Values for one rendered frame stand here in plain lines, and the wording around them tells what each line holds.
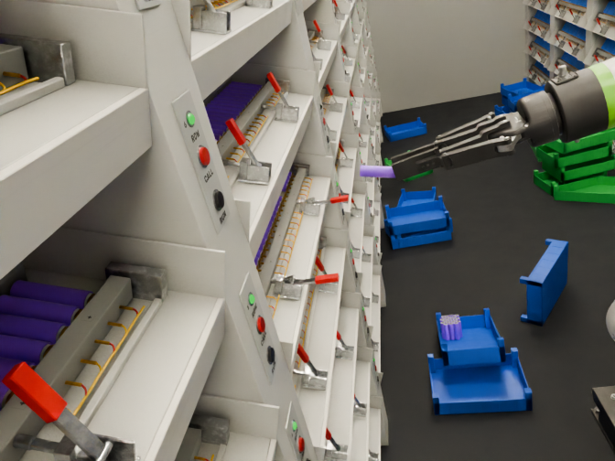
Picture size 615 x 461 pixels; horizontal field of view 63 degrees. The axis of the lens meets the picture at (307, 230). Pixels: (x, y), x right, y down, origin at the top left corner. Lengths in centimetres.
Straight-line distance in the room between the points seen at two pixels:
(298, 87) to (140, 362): 79
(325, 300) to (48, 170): 82
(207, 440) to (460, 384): 138
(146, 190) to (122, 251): 7
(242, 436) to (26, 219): 38
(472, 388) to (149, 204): 155
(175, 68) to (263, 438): 38
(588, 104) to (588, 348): 135
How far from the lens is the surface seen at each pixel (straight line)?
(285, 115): 91
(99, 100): 37
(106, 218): 46
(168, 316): 44
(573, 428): 178
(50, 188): 29
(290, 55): 108
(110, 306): 43
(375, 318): 190
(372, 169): 80
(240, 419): 57
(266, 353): 55
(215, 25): 62
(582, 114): 78
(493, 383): 187
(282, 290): 75
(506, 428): 176
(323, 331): 98
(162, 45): 43
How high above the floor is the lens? 137
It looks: 28 degrees down
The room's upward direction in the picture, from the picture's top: 14 degrees counter-clockwise
